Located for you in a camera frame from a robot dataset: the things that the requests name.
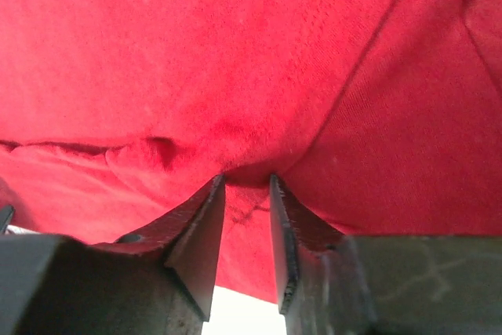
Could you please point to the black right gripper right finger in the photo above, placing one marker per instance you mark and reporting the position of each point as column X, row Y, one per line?
column 331, row 283

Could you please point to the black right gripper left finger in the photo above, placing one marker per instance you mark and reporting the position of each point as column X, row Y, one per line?
column 158, row 279

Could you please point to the red t shirt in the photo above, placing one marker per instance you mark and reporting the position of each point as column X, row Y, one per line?
column 382, row 116

